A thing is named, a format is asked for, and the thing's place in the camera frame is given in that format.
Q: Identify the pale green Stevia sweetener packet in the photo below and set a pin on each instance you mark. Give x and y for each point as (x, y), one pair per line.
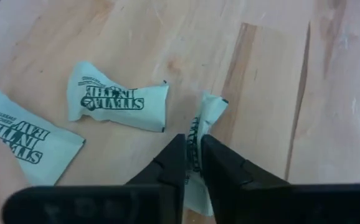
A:
(121, 109)
(209, 109)
(43, 149)

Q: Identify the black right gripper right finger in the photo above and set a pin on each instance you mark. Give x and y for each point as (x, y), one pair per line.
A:
(223, 168)

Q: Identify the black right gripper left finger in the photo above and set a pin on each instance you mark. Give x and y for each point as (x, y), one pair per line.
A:
(173, 161)

